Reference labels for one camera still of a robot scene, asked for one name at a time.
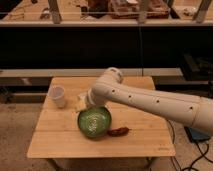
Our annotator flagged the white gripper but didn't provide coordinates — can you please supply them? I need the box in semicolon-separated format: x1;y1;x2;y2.
86;89;107;106

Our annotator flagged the green ceramic bowl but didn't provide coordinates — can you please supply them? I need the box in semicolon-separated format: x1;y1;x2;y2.
77;106;112;138

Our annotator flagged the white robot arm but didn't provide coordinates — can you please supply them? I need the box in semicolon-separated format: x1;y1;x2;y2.
86;67;213;136

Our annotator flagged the white plastic cup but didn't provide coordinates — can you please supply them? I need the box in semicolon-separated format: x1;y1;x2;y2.
48;85;66;108

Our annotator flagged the dried red chili pepper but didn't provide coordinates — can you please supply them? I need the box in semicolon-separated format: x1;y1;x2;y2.
107;127;129;137

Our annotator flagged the wooden table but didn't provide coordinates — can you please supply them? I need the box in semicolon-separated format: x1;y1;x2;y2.
27;77;175;158

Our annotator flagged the dark device on floor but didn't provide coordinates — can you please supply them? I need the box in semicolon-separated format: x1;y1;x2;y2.
184;127;211;143

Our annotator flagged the long wooden shelf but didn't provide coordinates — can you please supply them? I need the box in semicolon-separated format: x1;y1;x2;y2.
0;0;213;27

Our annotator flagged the black cable on floor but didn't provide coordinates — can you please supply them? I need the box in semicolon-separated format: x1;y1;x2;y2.
166;119;213;171

